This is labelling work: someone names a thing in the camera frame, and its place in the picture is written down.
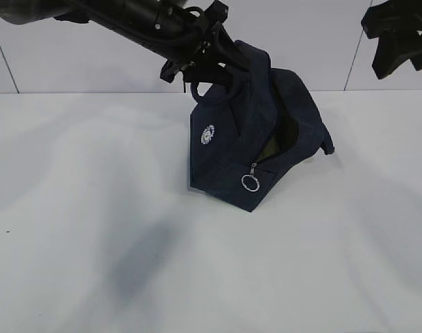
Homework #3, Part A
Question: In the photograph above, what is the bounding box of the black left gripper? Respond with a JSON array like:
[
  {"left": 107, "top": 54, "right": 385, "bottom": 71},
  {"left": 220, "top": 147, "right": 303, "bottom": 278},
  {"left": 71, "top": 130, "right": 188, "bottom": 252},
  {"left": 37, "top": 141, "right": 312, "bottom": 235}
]
[{"left": 160, "top": 1, "right": 250, "bottom": 89}]

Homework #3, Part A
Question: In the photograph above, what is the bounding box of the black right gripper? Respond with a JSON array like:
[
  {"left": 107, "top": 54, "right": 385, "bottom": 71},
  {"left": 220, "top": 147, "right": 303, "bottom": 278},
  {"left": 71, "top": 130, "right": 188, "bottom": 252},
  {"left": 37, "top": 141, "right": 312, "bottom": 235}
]
[{"left": 361, "top": 0, "right": 422, "bottom": 80}]

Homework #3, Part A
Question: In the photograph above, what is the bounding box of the dark navy lunch bag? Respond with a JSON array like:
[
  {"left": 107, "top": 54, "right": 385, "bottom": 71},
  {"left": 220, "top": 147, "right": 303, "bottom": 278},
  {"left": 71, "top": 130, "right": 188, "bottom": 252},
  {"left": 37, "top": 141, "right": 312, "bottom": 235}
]
[{"left": 189, "top": 41, "right": 335, "bottom": 212}]

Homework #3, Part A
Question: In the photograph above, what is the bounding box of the glass container green lid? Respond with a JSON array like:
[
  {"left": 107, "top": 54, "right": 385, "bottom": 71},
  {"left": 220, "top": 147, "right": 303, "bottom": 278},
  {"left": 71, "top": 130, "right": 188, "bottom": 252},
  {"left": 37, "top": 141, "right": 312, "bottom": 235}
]
[{"left": 260, "top": 114, "right": 298, "bottom": 160}]

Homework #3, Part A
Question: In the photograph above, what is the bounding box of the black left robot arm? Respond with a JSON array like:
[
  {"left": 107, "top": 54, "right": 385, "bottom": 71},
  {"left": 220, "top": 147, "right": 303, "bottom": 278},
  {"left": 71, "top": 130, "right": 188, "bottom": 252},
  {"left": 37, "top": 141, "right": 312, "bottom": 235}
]
[{"left": 0, "top": 1, "right": 422, "bottom": 85}]

